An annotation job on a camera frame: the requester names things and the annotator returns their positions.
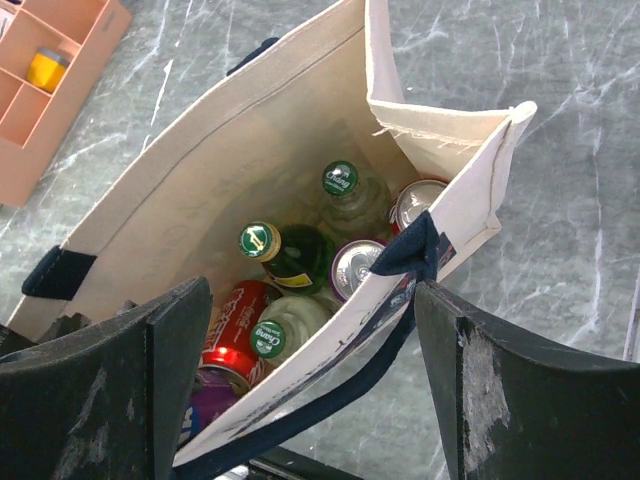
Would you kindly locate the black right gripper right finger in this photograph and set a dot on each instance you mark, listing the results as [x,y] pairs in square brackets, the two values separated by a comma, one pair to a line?
[512,404]

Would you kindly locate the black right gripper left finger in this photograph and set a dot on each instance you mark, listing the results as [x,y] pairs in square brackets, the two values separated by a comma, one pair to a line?
[107,401]

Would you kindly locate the purple fanta can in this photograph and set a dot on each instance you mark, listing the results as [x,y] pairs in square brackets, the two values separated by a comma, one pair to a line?
[212,394]
[351,266]

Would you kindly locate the red cola can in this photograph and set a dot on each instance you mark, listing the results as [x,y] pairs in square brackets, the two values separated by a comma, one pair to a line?
[415,198]
[227,348]

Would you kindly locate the clear chang bottle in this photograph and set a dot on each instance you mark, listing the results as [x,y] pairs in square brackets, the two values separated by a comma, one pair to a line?
[285,326]
[356,201]

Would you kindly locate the purple Fanta can front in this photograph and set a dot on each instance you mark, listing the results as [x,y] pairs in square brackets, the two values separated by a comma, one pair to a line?
[351,266]

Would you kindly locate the red cola can front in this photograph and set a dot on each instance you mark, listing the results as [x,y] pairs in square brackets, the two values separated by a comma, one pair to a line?
[415,198]

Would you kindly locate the green Perrier glass bottle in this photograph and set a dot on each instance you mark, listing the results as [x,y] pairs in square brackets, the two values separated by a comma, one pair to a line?
[296,257]

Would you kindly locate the clear Chang bottle front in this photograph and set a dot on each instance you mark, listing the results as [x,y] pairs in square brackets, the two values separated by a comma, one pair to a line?
[356,201]

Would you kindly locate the cream canvas tote bag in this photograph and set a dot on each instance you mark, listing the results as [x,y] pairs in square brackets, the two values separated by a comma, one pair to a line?
[253,148]

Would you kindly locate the pink plastic file organizer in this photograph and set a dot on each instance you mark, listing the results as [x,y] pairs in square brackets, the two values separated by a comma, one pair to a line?
[33,121]

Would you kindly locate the yellow sticky note block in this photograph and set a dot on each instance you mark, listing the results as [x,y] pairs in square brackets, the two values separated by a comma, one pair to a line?
[47,69]

